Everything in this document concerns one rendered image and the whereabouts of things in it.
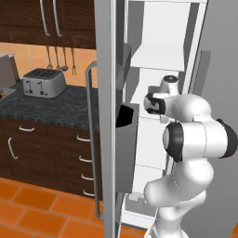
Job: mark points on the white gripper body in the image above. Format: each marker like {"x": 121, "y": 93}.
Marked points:
{"x": 165, "y": 118}

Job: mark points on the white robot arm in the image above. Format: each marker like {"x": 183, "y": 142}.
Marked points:
{"x": 189, "y": 139}

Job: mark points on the white freezer rack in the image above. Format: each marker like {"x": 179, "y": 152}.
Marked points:
{"x": 158, "y": 55}

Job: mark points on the grey freezer door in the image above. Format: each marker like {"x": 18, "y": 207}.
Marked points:
{"x": 105, "y": 93}

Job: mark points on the large grey door bin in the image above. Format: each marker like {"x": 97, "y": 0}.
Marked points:
{"x": 127, "y": 155}

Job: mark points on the hanging metal fork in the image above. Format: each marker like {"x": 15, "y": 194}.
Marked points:
{"x": 73, "y": 63}

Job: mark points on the hanging metal ladle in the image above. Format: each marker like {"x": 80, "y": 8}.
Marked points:
{"x": 64, "y": 62}

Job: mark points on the hanging metal spoon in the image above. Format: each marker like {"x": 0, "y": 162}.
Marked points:
{"x": 57, "y": 60}

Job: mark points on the silver toaster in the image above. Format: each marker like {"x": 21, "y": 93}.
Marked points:
{"x": 45, "y": 83}

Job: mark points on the dark wood base cupboards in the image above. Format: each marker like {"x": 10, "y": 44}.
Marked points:
{"x": 40, "y": 152}

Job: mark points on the pale sink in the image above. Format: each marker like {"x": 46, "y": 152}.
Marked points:
{"x": 4, "y": 92}

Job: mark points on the grey box appliance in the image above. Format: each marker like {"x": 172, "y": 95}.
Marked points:
{"x": 6, "y": 69}

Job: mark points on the dark wood wall cupboards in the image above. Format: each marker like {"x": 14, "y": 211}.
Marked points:
{"x": 24, "y": 18}

